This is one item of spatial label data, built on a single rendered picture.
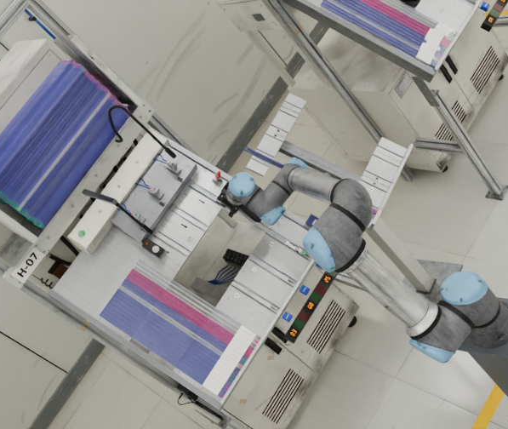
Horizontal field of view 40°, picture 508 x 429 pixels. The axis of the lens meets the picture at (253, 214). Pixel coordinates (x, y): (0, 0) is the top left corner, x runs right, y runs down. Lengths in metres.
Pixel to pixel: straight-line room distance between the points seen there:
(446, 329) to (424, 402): 0.90
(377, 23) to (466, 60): 0.73
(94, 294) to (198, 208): 0.47
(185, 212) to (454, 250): 1.24
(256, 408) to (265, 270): 0.69
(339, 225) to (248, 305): 0.70
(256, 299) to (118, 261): 0.50
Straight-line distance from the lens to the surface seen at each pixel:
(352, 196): 1.87
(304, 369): 3.03
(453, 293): 2.02
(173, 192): 2.50
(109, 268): 2.52
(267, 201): 2.19
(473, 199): 3.30
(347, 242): 1.85
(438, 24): 2.91
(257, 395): 2.91
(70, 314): 2.61
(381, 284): 1.91
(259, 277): 2.45
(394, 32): 2.86
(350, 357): 3.14
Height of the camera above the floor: 2.32
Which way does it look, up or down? 34 degrees down
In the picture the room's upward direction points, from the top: 46 degrees counter-clockwise
